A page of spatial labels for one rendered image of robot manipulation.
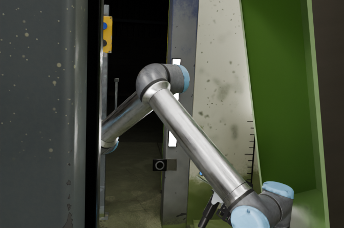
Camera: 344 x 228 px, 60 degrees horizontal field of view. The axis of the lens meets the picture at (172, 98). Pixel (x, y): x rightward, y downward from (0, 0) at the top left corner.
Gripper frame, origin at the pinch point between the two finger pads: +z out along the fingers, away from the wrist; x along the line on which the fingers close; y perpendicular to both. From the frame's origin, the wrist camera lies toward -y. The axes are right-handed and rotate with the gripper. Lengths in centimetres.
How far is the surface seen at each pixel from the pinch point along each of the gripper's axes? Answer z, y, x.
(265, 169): 32, -18, 52
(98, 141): -75, -9, -78
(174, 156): 93, 5, 31
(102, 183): 127, 52, 7
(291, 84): 30, -67, 36
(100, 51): -75, -14, -81
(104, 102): 129, -4, -24
